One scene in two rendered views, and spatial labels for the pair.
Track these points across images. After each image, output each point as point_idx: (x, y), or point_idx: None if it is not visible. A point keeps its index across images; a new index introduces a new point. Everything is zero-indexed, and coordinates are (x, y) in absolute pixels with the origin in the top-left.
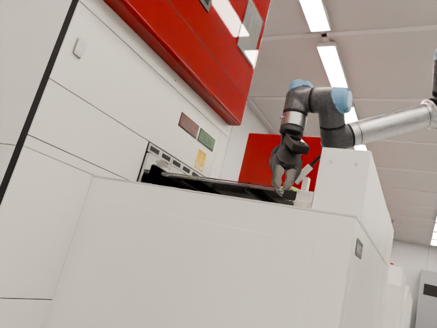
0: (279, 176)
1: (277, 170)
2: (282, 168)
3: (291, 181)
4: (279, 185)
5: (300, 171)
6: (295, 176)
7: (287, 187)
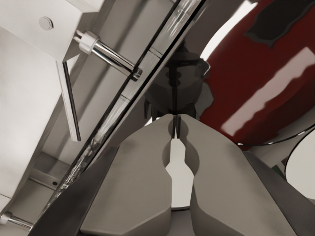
0: (210, 158)
1: (252, 190)
2: (216, 209)
3: (129, 146)
4: (196, 127)
5: (48, 221)
6: (100, 175)
7: (153, 126)
